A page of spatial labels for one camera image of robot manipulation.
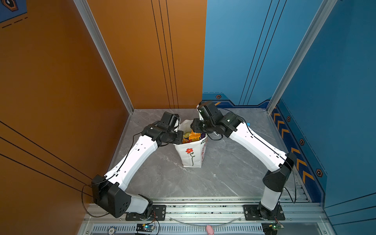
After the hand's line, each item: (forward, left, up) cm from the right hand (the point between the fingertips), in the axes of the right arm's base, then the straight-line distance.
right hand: (191, 126), depth 74 cm
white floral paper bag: (-9, 0, -12) cm, 15 cm away
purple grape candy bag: (-2, -6, -5) cm, 8 cm away
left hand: (-1, +6, -7) cm, 9 cm away
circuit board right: (-40, -38, -30) cm, 63 cm away
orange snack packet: (-4, -2, -3) cm, 6 cm away
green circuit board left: (-40, +23, -29) cm, 54 cm away
